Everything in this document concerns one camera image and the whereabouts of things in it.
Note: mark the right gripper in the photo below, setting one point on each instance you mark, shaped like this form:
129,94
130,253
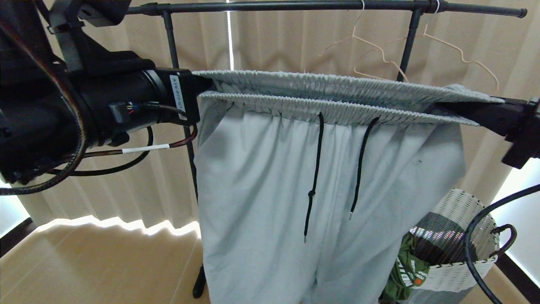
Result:
527,135

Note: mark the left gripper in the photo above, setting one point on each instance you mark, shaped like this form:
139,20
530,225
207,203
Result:
122,101

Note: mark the pink clothes hanger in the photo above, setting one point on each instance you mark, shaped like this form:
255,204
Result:
462,54
382,48

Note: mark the pale grey shorts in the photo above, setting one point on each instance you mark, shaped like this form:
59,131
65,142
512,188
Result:
261,190

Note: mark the white laundry basket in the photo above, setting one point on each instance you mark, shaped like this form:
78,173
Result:
460,202

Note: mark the black clothes rack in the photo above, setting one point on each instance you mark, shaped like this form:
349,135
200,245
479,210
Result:
295,6

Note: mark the beige curtain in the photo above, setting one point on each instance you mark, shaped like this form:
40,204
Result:
274,42

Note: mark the green garment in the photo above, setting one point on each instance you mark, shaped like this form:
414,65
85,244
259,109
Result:
400,270

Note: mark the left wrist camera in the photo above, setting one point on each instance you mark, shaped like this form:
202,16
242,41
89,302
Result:
67,33

